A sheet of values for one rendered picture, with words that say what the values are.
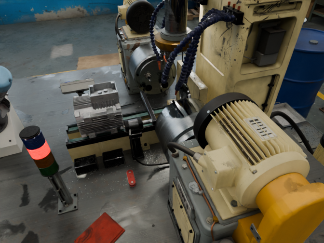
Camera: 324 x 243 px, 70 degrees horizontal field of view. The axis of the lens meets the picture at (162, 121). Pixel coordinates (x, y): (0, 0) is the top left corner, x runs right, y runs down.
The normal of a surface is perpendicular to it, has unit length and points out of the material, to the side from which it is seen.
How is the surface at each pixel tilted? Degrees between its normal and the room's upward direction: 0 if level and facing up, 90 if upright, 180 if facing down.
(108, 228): 3
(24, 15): 90
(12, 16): 90
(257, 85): 90
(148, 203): 0
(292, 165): 70
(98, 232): 1
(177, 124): 32
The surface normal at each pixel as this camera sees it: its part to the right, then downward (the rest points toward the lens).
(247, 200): -0.04, 0.72
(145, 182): -0.03, -0.76
